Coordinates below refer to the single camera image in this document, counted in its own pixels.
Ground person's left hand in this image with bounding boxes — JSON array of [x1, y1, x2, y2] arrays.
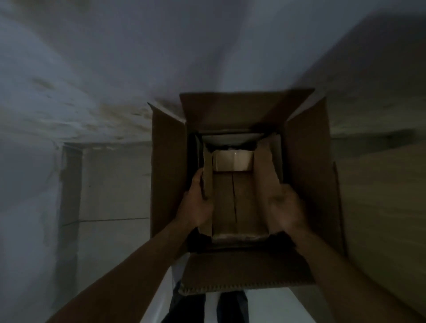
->
[[175, 168, 214, 230]]

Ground person's right hand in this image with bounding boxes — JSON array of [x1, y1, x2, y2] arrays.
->
[[266, 183, 311, 235]]

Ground brown cardboard insert tray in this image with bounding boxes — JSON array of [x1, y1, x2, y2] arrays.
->
[[198, 134, 284, 244]]

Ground person's left forearm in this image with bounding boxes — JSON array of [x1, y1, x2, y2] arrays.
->
[[47, 218, 191, 323]]

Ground person's right forearm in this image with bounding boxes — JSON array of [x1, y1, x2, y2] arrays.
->
[[290, 227, 426, 323]]

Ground large brown cardboard box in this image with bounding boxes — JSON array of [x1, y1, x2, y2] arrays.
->
[[148, 88, 345, 297]]

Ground person's dark trousers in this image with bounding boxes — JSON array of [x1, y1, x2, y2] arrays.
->
[[161, 282, 250, 323]]

